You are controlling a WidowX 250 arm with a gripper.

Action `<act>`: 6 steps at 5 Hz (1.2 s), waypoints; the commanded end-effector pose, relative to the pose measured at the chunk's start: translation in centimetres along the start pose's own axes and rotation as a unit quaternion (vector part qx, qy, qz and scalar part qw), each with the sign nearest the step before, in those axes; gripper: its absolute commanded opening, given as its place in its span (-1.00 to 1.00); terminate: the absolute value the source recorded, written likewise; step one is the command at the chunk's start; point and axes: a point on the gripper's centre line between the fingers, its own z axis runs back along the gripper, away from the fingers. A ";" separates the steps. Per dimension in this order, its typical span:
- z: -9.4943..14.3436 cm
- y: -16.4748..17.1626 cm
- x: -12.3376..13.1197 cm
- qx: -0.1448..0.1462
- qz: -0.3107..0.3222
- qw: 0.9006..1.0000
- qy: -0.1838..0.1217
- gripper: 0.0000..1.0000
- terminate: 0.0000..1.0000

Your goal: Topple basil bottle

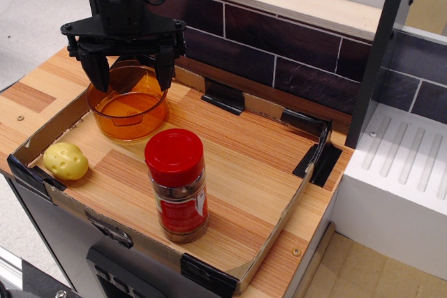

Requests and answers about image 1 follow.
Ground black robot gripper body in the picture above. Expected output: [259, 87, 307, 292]
[61, 0, 186, 58]

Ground orange transparent plastic pot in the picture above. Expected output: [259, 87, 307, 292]
[87, 60, 169, 141]

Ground yellow toy potato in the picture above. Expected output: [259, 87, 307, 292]
[43, 142, 89, 180]

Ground dark grey vertical post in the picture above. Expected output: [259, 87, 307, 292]
[345, 0, 409, 149]

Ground screw in table top right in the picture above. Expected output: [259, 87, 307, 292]
[292, 248, 301, 256]

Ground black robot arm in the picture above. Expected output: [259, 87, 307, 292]
[61, 0, 186, 92]

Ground white ridged sink drainboard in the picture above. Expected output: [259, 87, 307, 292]
[332, 104, 446, 279]

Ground red-lidded basil spice bottle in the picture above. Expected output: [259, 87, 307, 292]
[145, 128, 209, 244]

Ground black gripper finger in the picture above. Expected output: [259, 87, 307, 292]
[154, 45, 175, 91]
[78, 49, 110, 92]

